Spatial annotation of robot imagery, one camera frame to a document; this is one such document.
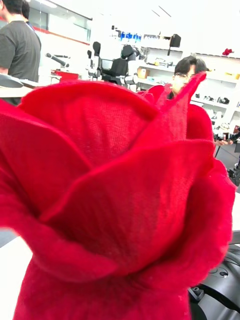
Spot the red rose with green stem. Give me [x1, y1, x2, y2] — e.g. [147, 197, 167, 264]
[0, 71, 238, 320]

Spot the black and white robot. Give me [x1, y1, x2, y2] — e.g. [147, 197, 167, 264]
[85, 40, 141, 89]

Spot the person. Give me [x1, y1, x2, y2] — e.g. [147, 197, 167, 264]
[167, 55, 211, 100]
[20, 0, 35, 29]
[0, 0, 42, 83]

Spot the white shelf with goods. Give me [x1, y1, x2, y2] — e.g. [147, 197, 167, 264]
[136, 32, 240, 141]

